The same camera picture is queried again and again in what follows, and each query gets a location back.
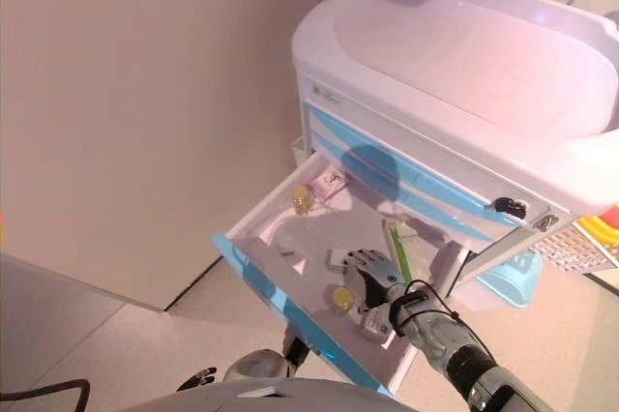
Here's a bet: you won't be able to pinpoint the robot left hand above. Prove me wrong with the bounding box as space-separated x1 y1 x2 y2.
176 366 218 393

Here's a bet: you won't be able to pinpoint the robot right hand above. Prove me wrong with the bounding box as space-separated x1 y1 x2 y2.
338 248 412 314

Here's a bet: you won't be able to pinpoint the yellow capsule bottle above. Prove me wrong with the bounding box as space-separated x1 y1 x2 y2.
331 285 357 314
291 184 313 216

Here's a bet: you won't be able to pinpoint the white drawer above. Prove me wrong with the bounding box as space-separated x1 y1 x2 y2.
210 150 470 397

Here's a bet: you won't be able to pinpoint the green white medicine box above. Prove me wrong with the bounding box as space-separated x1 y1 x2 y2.
381 218 441 287

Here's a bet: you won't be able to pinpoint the blue white medicine box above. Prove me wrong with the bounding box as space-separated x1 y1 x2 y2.
358 308 396 343

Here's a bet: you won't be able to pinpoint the white cap medicine bottle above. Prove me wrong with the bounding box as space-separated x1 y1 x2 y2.
275 232 300 258

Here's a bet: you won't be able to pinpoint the pink white medicine box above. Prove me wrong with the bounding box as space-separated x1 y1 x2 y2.
309 167 349 203

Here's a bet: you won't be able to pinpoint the small grey box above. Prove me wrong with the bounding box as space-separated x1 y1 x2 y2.
326 248 349 272

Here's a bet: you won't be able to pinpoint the grey robot torso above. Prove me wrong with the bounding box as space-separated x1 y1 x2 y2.
115 377 402 412

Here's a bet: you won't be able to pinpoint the black cart keys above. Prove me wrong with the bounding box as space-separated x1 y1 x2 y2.
487 196 528 219

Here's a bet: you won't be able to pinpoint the metal cart side latch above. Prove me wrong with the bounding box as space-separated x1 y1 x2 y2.
531 213 560 232

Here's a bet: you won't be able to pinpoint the white mesh basket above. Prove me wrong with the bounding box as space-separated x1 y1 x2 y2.
531 218 619 278

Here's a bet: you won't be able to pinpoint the white medical cart blue drawers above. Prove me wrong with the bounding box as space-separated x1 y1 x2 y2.
289 0 619 394

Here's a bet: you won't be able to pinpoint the yellow sharps container red lid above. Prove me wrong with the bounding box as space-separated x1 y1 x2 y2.
577 206 619 256

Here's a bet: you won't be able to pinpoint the thick black cable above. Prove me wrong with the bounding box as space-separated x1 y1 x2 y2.
0 377 91 412

